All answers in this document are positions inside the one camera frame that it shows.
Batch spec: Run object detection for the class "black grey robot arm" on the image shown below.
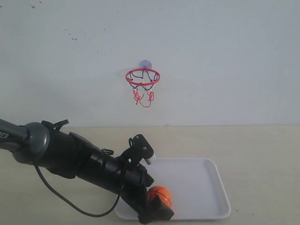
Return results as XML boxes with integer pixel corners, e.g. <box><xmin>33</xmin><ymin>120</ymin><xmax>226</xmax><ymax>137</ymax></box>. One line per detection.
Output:
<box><xmin>0</xmin><ymin>120</ymin><xmax>174</xmax><ymax>225</ymax></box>

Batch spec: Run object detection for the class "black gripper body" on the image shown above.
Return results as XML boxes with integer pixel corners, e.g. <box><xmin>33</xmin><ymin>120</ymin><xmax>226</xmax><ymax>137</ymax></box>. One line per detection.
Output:
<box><xmin>114</xmin><ymin>157</ymin><xmax>154</xmax><ymax>212</ymax></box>

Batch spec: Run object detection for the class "red mini basketball hoop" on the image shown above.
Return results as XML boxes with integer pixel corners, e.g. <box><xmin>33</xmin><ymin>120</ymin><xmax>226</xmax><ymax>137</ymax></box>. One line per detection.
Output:
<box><xmin>125</xmin><ymin>68</ymin><xmax>161</xmax><ymax>108</ymax></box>

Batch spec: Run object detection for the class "white plastic tray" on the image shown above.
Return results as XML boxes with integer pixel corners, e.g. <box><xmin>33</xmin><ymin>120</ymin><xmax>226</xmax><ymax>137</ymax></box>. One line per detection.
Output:
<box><xmin>114</xmin><ymin>157</ymin><xmax>232</xmax><ymax>221</ymax></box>

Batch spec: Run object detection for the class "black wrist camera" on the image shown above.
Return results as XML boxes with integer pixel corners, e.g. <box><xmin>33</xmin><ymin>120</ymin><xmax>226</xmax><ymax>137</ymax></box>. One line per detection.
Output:
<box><xmin>120</xmin><ymin>134</ymin><xmax>156</xmax><ymax>166</ymax></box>

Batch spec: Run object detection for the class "small orange basketball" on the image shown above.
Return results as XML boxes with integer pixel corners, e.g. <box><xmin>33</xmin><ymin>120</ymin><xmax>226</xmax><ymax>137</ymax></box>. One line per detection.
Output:
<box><xmin>148</xmin><ymin>186</ymin><xmax>172</xmax><ymax>208</ymax></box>

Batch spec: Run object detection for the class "clear suction cup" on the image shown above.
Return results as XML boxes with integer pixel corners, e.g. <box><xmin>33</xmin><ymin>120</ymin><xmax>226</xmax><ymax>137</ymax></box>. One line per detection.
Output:
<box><xmin>139</xmin><ymin>60</ymin><xmax>152</xmax><ymax>69</ymax></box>

